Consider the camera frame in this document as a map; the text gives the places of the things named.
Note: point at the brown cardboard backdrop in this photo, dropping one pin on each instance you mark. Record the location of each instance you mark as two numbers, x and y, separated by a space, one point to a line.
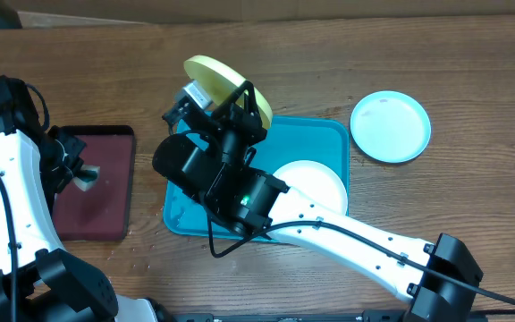
21 13

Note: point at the teal plastic serving tray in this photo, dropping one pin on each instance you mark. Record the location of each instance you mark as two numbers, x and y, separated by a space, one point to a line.
289 139

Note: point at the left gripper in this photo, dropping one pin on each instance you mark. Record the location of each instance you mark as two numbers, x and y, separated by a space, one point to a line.
57 180

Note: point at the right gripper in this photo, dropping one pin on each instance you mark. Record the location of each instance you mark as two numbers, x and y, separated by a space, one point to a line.
248 119

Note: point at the yellow-green plate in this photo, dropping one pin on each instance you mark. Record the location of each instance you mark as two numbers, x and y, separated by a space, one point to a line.
219 81

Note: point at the white plate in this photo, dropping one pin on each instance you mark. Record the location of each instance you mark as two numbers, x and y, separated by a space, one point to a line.
317 181

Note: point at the black tray with red water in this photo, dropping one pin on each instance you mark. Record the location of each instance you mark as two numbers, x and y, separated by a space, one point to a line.
100 213

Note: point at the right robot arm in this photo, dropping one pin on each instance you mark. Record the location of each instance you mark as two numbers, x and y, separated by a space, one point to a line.
303 203

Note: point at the green scrubbing sponge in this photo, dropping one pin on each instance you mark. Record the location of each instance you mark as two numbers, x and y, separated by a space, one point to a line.
86 177

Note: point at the light blue plate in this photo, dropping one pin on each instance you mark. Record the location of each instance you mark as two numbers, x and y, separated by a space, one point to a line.
390 127

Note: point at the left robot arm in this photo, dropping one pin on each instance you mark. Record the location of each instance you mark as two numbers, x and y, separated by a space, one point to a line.
39 279

